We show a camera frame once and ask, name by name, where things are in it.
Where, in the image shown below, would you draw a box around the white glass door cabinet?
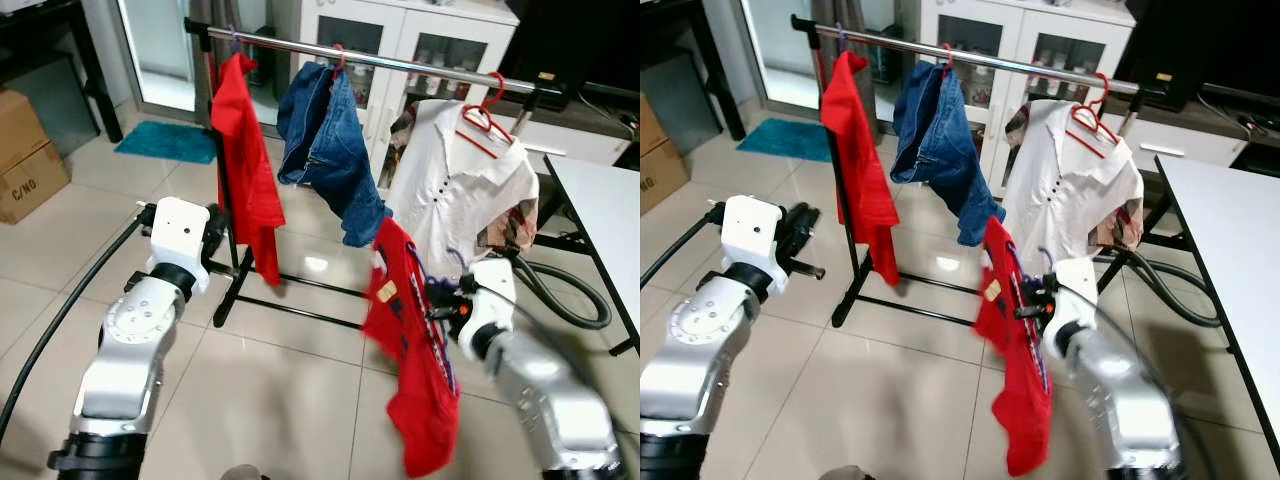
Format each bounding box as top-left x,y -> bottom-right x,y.
270,0 -> 521,191
915,0 -> 1136,191

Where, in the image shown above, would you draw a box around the plain cardboard box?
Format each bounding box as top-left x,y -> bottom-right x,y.
0,90 -> 51,186
640,95 -> 667,161

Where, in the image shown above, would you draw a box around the black corrugated hose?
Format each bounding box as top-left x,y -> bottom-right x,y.
510,255 -> 613,331
1095,245 -> 1223,329

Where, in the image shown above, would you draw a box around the red shirt with print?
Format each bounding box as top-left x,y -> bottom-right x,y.
362,215 -> 463,479
972,215 -> 1054,478

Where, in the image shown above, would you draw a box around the chrome black clothes rack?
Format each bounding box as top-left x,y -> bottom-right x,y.
790,14 -> 1201,331
183,18 -> 641,331

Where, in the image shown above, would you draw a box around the brown grey curtain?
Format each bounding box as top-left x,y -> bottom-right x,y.
195,0 -> 276,111
810,0 -> 906,116

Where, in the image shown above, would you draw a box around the plain red shirt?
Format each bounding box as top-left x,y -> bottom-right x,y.
820,50 -> 901,286
210,52 -> 288,286

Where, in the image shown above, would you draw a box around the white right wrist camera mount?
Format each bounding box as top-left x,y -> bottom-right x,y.
455,258 -> 518,361
1040,258 -> 1099,356

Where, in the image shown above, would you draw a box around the blue denim jeans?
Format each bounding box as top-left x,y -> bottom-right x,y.
890,60 -> 1006,248
277,62 -> 393,248

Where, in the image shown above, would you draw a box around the glass door white frame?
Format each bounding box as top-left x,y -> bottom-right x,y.
110,0 -> 201,111
740,0 -> 826,109

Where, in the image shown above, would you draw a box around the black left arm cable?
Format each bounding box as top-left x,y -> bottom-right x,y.
640,210 -> 723,288
0,215 -> 151,441

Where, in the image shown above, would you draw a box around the black television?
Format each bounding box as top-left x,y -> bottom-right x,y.
500,0 -> 641,101
1115,0 -> 1280,101

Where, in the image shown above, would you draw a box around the black desk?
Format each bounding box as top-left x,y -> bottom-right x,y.
640,0 -> 746,141
0,0 -> 126,141

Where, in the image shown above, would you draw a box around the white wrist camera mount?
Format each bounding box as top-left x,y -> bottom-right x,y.
148,197 -> 213,296
720,196 -> 789,296
455,258 -> 518,361
1040,258 -> 1099,356

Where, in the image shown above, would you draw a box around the white table black legs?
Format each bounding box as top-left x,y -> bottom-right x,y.
545,155 -> 641,356
1155,155 -> 1280,471

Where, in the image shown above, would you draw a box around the white buttoned shirt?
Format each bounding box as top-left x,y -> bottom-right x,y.
1000,98 -> 1144,276
385,98 -> 541,281

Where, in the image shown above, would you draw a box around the cardboard box black print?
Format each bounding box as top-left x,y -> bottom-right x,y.
0,140 -> 71,226
640,140 -> 691,216

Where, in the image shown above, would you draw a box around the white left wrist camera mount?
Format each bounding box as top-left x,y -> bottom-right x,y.
148,197 -> 213,296
720,196 -> 789,296

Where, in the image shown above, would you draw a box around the teal floor mat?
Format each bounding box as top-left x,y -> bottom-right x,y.
113,120 -> 219,166
737,118 -> 836,163

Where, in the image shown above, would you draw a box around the low white drawer cabinet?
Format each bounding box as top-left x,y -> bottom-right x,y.
1120,110 -> 1251,171
515,115 -> 641,171

